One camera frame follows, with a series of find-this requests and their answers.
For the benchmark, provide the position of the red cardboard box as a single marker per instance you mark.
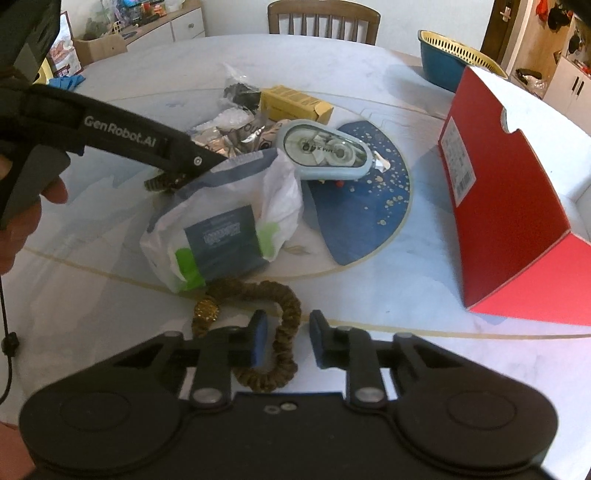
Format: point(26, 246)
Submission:
point(498, 207)

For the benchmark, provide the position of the person's left hand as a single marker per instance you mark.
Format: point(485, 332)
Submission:
point(23, 235)

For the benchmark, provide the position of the yellow cardboard box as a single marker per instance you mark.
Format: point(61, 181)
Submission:
point(291, 104)

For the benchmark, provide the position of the wooden slat-back chair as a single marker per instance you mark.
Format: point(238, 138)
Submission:
point(277, 14)

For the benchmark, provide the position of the brown fabric scrunchie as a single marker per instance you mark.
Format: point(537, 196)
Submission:
point(288, 318)

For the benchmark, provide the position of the yellow tissue box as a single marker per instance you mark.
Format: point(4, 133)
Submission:
point(45, 71)

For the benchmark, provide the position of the blue and yellow basket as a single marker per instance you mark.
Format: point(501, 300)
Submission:
point(443, 69)

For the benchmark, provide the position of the small red toy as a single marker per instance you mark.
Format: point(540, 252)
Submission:
point(340, 183)

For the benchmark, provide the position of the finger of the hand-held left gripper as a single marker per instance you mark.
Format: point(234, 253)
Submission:
point(191, 159)

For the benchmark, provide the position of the white cabinet with wooden top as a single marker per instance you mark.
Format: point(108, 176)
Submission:
point(187, 25)

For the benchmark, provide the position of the white plastic bag dark label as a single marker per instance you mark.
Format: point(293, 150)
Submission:
point(221, 235)

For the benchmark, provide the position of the blue speckled round placemat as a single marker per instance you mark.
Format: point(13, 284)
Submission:
point(369, 207)

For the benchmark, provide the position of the red and white snack bag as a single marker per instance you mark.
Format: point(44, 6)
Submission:
point(64, 57)

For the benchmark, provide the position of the crumpled clear plastic wrap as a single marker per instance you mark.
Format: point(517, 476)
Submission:
point(231, 117)

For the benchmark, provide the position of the pale blue correction tape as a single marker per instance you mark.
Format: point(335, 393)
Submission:
point(323, 152)

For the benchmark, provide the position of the brown cardboard box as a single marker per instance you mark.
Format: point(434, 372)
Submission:
point(99, 48)

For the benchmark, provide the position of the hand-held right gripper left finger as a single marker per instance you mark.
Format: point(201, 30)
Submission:
point(259, 339)

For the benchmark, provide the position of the silver foil packet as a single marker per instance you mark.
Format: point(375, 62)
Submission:
point(210, 138)
point(249, 136)

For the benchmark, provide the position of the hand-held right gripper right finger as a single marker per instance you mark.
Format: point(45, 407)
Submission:
point(317, 341)

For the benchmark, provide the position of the dark brown door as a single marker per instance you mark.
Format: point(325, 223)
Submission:
point(496, 27)

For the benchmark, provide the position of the blue gloves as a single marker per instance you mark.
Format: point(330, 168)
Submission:
point(67, 82)

